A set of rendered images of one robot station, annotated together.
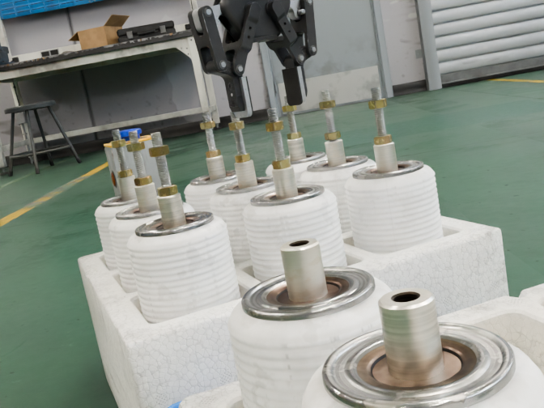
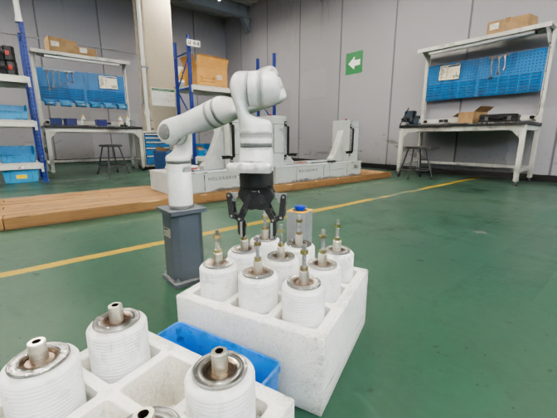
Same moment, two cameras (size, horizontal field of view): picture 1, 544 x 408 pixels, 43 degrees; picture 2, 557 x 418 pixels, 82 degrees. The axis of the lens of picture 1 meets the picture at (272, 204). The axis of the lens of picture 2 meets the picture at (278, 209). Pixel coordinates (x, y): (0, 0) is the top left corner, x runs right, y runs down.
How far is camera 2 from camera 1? 65 cm
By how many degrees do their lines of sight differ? 47
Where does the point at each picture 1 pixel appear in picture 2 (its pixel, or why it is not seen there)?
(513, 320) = not seen: hidden behind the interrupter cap
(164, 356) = (184, 305)
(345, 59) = not seen: outside the picture
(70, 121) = (443, 156)
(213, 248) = (214, 279)
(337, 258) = (259, 307)
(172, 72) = (511, 142)
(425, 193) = (300, 302)
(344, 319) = (93, 334)
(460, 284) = (295, 351)
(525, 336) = not seen: hidden behind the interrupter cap
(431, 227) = (301, 318)
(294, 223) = (242, 284)
